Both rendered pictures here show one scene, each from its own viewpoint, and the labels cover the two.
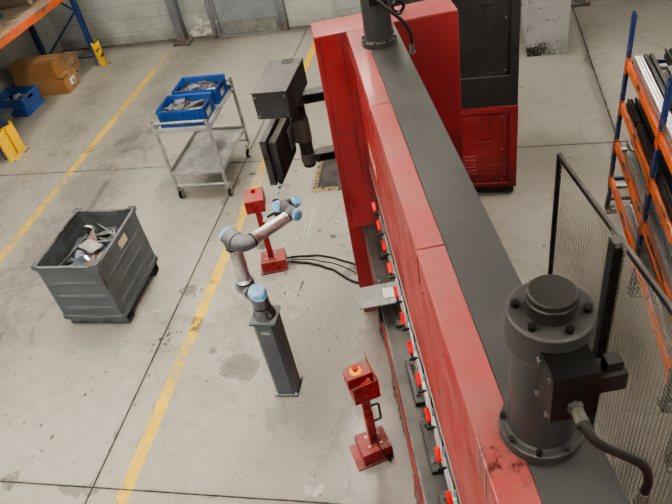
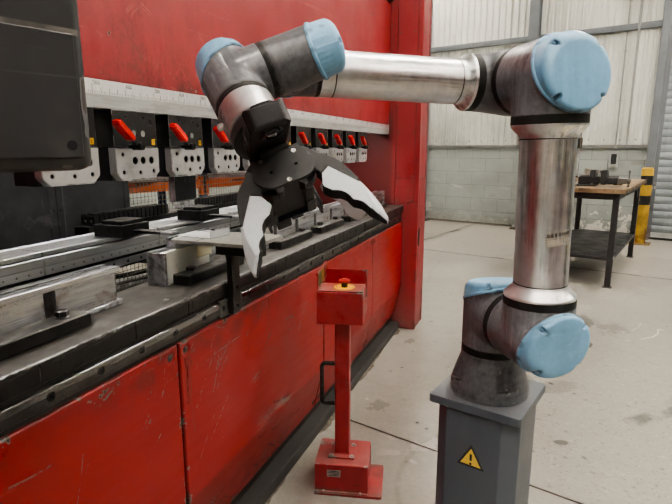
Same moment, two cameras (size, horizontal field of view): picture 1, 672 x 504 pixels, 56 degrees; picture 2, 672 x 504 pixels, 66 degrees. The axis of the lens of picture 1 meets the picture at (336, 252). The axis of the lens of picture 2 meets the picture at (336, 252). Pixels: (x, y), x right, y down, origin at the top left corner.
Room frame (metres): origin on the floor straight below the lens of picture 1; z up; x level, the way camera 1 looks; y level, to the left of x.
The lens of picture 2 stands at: (4.03, 0.57, 1.25)
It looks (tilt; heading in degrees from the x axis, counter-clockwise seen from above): 11 degrees down; 199
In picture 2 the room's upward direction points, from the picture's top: straight up
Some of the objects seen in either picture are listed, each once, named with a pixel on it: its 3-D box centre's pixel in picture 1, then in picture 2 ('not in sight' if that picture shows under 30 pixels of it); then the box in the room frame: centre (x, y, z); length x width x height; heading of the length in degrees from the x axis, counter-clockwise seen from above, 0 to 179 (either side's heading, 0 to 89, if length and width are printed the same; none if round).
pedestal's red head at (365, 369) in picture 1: (360, 379); (343, 291); (2.35, 0.01, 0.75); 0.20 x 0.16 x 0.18; 12
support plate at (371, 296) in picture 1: (379, 295); (228, 238); (2.75, -0.20, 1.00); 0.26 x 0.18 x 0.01; 88
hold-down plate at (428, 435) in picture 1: (431, 445); (328, 225); (1.74, -0.26, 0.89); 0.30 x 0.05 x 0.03; 178
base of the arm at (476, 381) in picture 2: (263, 309); (490, 365); (3.02, 0.55, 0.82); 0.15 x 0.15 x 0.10
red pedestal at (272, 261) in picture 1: (263, 230); not in sight; (4.42, 0.58, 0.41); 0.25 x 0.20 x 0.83; 88
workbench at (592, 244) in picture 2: not in sight; (595, 196); (-1.98, 1.36, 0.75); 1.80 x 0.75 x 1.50; 164
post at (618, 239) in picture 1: (591, 397); not in sight; (1.75, -1.07, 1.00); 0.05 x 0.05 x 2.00; 88
